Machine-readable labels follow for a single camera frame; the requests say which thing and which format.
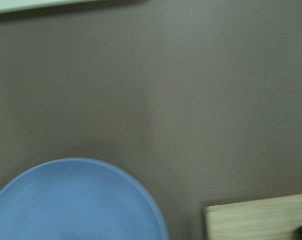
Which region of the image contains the blue plate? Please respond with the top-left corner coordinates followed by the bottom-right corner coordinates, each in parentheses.
top-left (0, 158), bottom-right (169, 240)

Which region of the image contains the wooden cutting board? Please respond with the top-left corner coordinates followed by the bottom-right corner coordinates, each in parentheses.
top-left (203, 194), bottom-right (302, 240)

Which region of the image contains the cream rabbit tray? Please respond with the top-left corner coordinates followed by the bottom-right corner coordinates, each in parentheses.
top-left (0, 0), bottom-right (146, 15)

